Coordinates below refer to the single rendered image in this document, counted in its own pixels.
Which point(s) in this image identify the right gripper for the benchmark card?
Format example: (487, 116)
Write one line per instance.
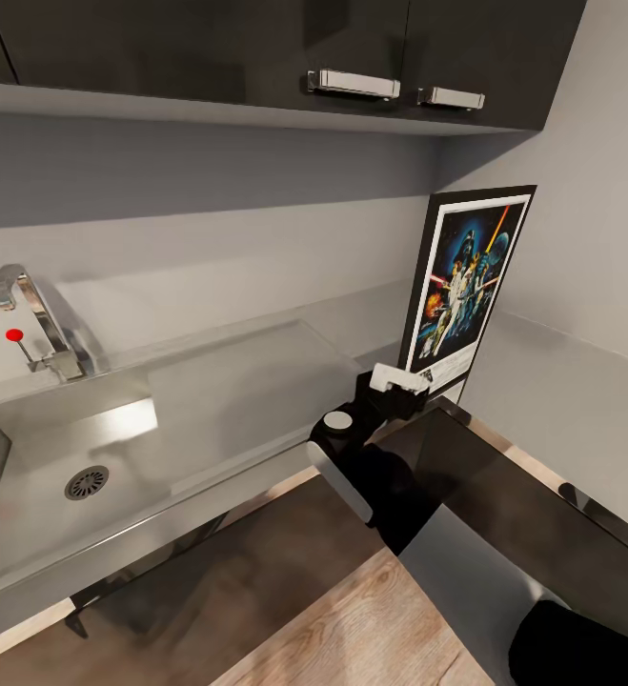
(398, 402)

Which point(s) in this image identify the poster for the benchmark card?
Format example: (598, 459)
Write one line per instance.
(467, 243)

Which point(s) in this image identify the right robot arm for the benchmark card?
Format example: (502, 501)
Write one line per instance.
(517, 630)

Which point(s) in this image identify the drop in sink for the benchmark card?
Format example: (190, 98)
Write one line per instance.
(85, 460)

